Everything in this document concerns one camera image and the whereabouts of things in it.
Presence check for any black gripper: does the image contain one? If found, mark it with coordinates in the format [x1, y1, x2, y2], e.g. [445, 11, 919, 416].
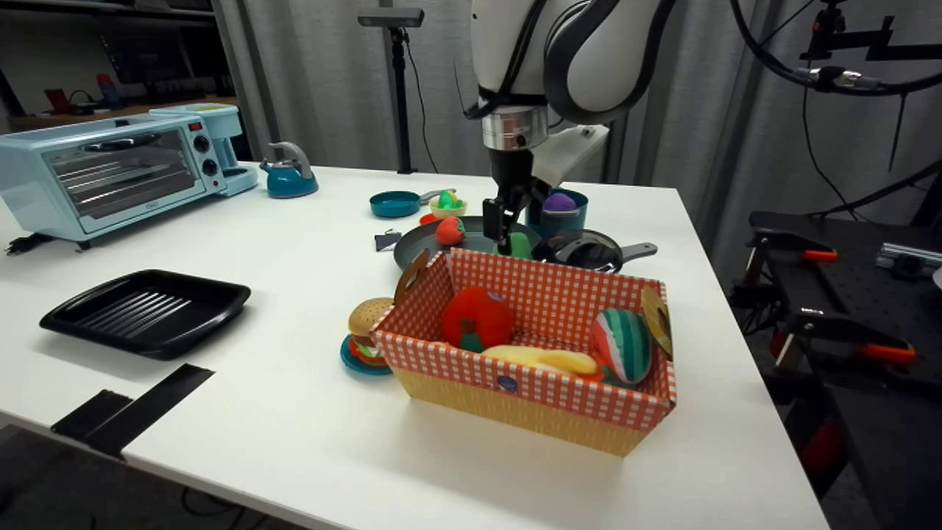
[479, 143, 552, 260]

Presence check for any green pear plush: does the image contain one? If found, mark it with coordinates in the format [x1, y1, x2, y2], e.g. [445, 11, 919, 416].
[507, 229, 539, 261]

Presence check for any red apple plush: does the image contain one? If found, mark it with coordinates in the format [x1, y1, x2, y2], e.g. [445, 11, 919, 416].
[434, 286, 521, 354]

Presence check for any teal toy pot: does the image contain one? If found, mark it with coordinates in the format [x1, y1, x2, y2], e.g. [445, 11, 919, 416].
[521, 183, 592, 242]

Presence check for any red green yellow plush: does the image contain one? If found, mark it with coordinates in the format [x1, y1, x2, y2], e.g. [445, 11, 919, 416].
[429, 188, 467, 218]

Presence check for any black toy pot with lid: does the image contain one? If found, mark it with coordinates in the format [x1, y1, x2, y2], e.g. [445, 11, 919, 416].
[532, 227, 658, 276]

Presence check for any teal toy frying pan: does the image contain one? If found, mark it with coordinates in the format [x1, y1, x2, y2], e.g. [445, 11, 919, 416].
[368, 185, 458, 221]

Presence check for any yellow banana plush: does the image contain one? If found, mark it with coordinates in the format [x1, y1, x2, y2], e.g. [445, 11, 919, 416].
[479, 341, 602, 380]

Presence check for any burger plush toy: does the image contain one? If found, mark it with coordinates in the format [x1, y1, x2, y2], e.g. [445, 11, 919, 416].
[345, 294, 398, 369]

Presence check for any orange checkered cardboard box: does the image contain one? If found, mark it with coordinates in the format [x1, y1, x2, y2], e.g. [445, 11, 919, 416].
[368, 243, 679, 458]

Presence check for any small teal toy plate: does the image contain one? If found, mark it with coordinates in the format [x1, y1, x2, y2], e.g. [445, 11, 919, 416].
[339, 336, 392, 380]

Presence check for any teal measuring cup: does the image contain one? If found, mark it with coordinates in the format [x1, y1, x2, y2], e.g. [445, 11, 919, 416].
[258, 137, 320, 202]

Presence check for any grey curtain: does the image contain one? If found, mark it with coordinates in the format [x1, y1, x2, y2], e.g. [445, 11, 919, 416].
[209, 0, 942, 288]

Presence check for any black grill tray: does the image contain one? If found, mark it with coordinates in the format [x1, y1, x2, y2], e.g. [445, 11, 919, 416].
[37, 268, 253, 361]

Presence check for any grey device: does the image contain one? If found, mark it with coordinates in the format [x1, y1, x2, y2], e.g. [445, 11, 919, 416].
[875, 242, 942, 283]

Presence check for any light blue toaster oven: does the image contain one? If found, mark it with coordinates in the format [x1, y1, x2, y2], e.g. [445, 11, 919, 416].
[0, 101, 258, 246]

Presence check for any dark shelf unit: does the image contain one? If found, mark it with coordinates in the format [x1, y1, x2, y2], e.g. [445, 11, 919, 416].
[0, 0, 237, 135]

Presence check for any long black tape strip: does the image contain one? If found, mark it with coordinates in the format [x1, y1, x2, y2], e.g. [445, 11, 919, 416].
[84, 361, 217, 458]

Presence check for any black side table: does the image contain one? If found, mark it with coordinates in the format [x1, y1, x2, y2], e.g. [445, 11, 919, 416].
[729, 210, 942, 530]

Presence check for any short black tape strip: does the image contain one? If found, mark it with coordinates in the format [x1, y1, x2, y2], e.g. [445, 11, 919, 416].
[50, 389, 134, 442]

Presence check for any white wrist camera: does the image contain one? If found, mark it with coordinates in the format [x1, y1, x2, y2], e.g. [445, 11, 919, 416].
[532, 120, 613, 188]

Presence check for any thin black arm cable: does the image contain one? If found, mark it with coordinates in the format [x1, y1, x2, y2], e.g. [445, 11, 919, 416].
[462, 0, 552, 123]

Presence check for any black camera stand pole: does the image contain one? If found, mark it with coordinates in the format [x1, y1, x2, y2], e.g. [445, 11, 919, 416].
[353, 5, 427, 177]

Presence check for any thin black hanging cable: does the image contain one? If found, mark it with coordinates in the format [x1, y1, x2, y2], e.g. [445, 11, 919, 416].
[795, 84, 942, 221]

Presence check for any orange handled black clamp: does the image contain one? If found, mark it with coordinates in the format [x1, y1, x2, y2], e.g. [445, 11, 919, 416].
[748, 227, 842, 273]
[774, 307, 920, 370]

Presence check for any thick black robot hose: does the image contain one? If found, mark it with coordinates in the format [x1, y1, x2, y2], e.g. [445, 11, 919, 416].
[729, 0, 942, 98]

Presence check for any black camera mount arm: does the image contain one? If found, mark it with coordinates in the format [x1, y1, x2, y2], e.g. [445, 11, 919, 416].
[798, 0, 942, 64]

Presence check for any black toaster power cord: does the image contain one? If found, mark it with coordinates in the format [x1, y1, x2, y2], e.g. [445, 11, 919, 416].
[2, 229, 55, 260]

